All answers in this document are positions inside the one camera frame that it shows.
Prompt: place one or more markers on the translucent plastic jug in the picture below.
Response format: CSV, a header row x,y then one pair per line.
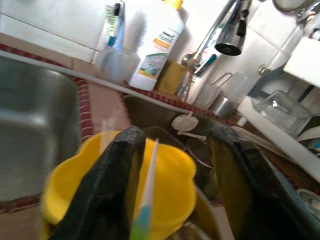
x,y
238,86

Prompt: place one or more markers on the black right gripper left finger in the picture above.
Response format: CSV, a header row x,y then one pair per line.
x,y
107,195

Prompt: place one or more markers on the chrome sink faucet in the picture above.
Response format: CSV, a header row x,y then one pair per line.
x,y
228,42

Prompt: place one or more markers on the mustard yellow holder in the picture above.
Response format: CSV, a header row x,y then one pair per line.
x,y
171,77

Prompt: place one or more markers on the steel sink basin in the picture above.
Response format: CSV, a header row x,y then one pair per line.
x,y
150,112
30,130

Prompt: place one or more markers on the white detergent bottle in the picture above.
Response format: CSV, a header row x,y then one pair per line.
x,y
160,25

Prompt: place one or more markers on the steel bowl with utensils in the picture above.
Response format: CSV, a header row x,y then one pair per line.
x,y
310,202

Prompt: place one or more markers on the steel ladle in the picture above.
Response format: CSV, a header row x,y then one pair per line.
x,y
188,60

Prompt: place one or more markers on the translucent plastic brush cup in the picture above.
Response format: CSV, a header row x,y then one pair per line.
x,y
117,67

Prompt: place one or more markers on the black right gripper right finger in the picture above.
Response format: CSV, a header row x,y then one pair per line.
x,y
265,205

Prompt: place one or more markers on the blue white toothbrush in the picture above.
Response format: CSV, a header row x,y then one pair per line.
x,y
117,32

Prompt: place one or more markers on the white dish rack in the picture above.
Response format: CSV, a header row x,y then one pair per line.
x,y
275,138

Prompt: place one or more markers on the steel cup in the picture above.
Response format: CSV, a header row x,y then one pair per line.
x,y
222,107

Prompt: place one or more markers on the white bottle brush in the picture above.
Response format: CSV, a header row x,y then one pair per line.
x,y
137,32

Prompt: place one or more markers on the white sink plug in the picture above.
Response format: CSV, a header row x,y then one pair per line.
x,y
185,122

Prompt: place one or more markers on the yellow plastic bowl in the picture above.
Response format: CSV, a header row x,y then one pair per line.
x,y
170,195

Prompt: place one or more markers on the white teal green plastic stick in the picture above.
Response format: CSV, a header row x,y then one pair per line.
x,y
150,180

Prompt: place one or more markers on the clear glass container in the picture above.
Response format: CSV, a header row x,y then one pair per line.
x,y
282,112

